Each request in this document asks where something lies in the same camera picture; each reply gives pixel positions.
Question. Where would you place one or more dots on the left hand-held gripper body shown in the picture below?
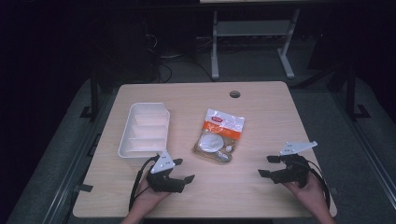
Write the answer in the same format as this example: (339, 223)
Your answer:
(162, 179)

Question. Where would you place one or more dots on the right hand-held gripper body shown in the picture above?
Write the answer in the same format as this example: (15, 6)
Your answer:
(292, 168)

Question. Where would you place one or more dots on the white divided plastic bin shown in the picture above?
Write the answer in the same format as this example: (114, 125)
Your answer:
(144, 132)

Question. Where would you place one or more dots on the clear orange-label snack bag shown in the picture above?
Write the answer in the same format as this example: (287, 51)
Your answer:
(219, 136)

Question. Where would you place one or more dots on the person's left hand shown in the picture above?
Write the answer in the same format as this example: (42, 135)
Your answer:
(151, 193)

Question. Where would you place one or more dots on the person's right hand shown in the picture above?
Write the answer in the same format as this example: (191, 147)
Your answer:
(306, 194)

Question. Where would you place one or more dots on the grey table grommet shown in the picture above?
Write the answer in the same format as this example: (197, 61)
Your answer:
(234, 94)

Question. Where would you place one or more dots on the black metal stand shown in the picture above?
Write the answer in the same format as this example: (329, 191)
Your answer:
(353, 93)
(93, 96)

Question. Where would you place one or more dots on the white metal stand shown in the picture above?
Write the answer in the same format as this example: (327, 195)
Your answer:
(249, 34)

